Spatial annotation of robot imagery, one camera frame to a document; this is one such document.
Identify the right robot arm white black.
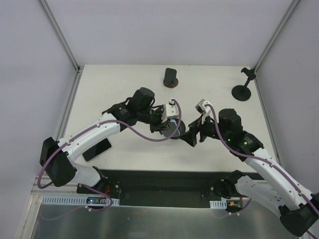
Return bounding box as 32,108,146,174
181,104,319,237

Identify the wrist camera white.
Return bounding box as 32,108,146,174
162,98,179,122
195,99,211,124

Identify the right white cable duct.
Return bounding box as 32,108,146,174
209,200,227,210

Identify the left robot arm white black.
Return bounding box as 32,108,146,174
39,87,181,194

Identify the light blue case phone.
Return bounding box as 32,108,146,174
161,119,180,139

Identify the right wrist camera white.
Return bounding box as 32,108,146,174
195,99,211,124

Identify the black round base phone stand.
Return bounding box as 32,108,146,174
161,119,186,139

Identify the left aluminium frame post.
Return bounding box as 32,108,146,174
37,0,81,73

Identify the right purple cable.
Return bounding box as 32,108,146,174
204,104,319,239

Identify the right aluminium frame post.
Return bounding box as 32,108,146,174
253,0,303,73

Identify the black stand with brown base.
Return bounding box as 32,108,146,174
163,68,178,88

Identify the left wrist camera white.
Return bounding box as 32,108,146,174
162,98,179,122

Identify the aluminium frame post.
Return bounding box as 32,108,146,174
37,0,81,73
253,0,303,73

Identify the left white cable duct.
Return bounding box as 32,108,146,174
42,196,120,207

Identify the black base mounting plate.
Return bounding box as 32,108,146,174
76,168,252,209

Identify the green case phone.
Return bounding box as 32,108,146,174
82,138,112,162

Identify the black tall corner phone stand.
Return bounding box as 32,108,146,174
231,67,256,102

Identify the white cable duct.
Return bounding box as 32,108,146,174
42,196,120,207
209,200,227,210

